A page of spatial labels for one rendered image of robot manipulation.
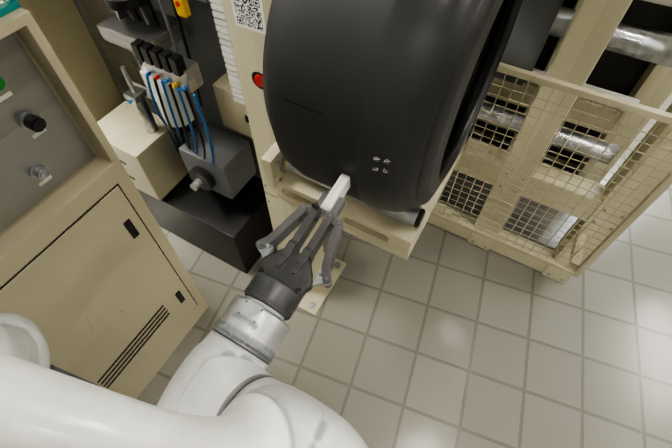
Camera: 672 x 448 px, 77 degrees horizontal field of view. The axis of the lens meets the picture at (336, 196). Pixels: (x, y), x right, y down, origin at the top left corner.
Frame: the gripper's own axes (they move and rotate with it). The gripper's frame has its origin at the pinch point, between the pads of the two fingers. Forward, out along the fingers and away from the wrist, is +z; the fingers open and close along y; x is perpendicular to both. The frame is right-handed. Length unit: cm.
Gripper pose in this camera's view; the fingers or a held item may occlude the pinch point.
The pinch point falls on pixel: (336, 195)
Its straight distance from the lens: 66.8
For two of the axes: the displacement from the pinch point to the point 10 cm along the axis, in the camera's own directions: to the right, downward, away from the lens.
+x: 0.7, 5.0, 8.6
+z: 4.9, -7.7, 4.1
